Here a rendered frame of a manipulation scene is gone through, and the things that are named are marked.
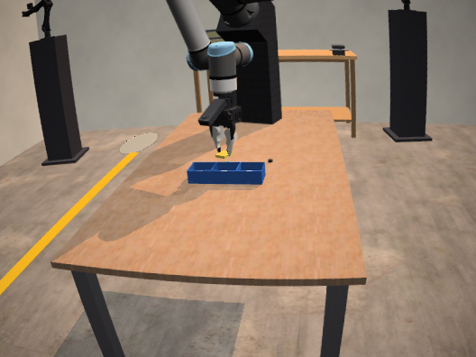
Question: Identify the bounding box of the blue three-compartment bin rack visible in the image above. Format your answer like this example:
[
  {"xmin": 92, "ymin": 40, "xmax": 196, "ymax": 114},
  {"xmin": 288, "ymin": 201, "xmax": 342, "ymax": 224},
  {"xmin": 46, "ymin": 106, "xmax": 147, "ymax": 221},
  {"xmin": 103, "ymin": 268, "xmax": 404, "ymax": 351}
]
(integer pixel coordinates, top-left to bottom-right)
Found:
[{"xmin": 187, "ymin": 162, "xmax": 266, "ymax": 185}]

